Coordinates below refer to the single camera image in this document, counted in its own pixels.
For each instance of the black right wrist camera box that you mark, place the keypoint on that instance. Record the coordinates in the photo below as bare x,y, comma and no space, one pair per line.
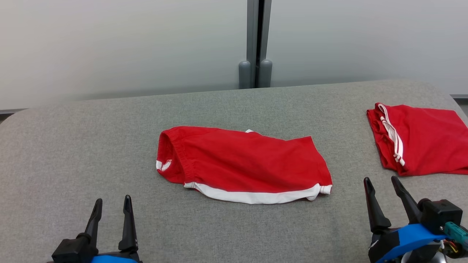
440,215

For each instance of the grey cylinder post foot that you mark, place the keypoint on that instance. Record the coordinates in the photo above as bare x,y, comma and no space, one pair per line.
265,73
245,75

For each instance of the red shorts with white trim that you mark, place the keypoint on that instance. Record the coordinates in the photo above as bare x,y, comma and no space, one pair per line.
237,160

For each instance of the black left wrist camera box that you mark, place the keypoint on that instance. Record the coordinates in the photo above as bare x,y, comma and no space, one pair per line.
71,250

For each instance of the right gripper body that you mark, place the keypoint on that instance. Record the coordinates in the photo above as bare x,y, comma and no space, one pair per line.
384,243

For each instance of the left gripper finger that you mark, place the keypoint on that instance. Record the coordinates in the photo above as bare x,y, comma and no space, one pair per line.
95,223
128,230

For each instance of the blue right camera bracket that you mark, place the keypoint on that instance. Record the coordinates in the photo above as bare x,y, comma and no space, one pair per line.
416,233

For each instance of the grey metal partition post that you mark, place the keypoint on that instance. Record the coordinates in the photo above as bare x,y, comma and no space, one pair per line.
252,29

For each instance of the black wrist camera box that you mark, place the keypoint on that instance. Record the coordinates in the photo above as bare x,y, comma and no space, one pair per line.
440,215
71,250

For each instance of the red Bulls basketball jersey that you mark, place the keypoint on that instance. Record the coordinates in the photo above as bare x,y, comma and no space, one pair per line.
427,138

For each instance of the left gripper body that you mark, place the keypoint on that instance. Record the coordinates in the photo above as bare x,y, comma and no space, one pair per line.
129,256

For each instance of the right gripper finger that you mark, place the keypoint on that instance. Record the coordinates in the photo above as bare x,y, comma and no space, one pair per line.
376,215
407,202

